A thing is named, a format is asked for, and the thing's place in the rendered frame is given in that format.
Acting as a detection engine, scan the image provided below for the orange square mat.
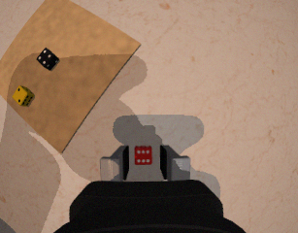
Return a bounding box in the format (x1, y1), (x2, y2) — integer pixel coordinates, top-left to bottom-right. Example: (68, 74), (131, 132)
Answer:
(0, 0), (141, 153)

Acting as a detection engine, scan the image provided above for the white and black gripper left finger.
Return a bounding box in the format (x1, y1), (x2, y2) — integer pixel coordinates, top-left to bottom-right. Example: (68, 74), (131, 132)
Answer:
(100, 146), (129, 182)

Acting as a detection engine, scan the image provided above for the black die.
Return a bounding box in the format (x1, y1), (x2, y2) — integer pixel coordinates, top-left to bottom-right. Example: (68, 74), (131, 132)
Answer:
(37, 48), (59, 70)

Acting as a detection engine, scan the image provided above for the yellow die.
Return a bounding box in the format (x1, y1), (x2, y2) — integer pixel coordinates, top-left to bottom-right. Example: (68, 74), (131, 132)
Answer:
(13, 85), (34, 107)

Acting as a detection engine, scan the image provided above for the red die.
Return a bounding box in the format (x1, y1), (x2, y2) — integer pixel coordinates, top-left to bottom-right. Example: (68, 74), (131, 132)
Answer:
(134, 146), (152, 165)

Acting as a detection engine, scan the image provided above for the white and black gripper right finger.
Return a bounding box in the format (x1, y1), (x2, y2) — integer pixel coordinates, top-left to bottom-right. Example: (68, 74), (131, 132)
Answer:
(160, 145), (190, 181)

